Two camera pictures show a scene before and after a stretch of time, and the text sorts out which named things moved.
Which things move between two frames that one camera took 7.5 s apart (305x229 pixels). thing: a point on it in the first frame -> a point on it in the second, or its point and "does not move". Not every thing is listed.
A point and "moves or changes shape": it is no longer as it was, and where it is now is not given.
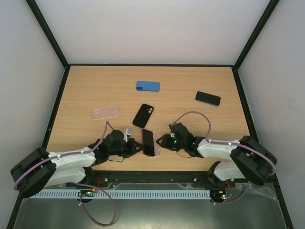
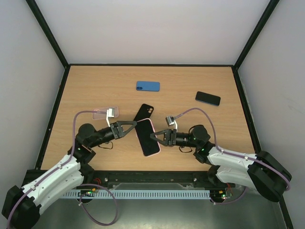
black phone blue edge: [208, 98] does not move
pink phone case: [157, 148] moves or changes shape
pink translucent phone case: [105, 112] does not move
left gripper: [132, 150] -> [116, 129]
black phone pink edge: [148, 140] moves or changes shape
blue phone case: [147, 86] does not move
